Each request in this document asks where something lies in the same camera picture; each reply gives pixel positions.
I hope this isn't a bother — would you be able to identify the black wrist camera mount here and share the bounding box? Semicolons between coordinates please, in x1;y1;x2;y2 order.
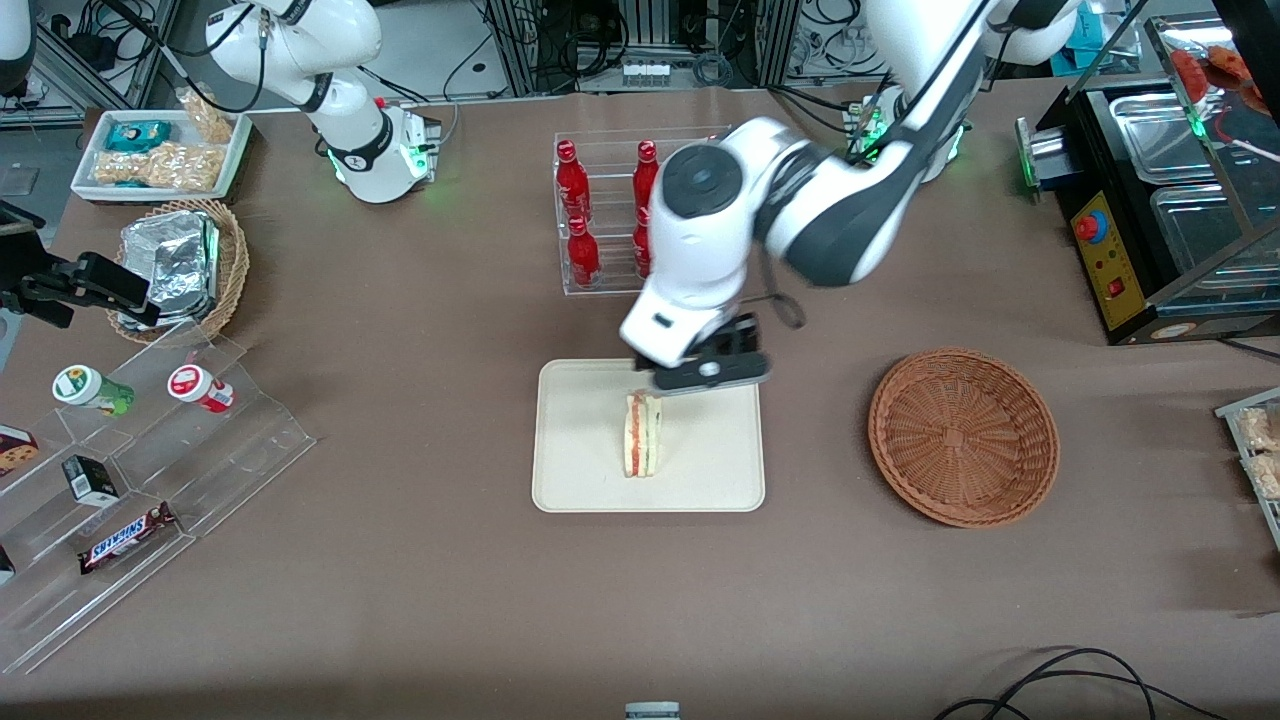
698;313;769;363

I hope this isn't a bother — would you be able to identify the black floor cable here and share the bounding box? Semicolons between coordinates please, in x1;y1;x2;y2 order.
935;648;1231;720

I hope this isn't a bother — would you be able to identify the brown cookie box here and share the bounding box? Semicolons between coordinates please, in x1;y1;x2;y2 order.
0;425;41;478

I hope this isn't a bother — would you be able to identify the aluminium foil container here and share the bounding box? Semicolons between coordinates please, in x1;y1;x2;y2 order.
120;212;221;323

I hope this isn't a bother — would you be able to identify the red cup with white lid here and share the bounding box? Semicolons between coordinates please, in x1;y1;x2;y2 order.
167;365;236;414

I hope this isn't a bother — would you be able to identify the small wicker basket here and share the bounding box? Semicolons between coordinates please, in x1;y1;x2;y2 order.
105;198;251;346

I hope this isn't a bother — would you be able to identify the white rectangular snack tray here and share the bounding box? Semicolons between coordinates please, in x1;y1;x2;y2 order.
70;108;253;204

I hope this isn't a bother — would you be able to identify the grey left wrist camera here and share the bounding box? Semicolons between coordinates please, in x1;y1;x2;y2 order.
653;350;773;398

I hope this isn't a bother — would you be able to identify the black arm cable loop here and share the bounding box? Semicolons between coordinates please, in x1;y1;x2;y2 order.
745;255;807;331

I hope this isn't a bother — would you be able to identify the clear bag of nuts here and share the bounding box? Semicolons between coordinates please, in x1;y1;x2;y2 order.
178;88;236;146
92;142;223;193

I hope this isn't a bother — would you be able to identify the green cup with white lid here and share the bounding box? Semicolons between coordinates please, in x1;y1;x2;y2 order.
52;365;135;417

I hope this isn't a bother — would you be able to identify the small black carton box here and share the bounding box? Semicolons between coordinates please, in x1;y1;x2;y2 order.
62;455;121;506

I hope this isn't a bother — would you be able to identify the black food warmer cabinet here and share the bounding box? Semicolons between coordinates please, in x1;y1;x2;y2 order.
1015;10;1280;347

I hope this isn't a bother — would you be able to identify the large round wicker basket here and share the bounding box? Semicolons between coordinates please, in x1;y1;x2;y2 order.
868;347;1061;529

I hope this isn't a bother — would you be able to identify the cream plastic serving tray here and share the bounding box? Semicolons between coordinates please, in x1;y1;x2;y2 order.
531;358;767;514

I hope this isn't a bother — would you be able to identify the Snickers chocolate bar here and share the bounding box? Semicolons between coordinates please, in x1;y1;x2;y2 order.
78;502;179;575

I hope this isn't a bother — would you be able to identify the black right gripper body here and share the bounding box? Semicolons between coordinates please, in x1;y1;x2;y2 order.
0;262;79;329

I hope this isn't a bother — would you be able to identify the clear acrylic bottle rack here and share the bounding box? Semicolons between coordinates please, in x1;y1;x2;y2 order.
553;128;736;297

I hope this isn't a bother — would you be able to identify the clear acrylic stepped display stand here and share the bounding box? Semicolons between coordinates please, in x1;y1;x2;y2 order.
0;330;318;676

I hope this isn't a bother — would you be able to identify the triangle sandwich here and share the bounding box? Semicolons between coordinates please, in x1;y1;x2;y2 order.
623;392;664;479

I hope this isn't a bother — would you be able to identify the teal snack packet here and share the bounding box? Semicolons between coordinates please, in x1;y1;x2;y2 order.
105;120;173;153

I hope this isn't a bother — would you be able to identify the steel food pan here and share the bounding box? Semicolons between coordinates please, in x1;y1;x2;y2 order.
1108;93;1206;187
1148;185;1280;293

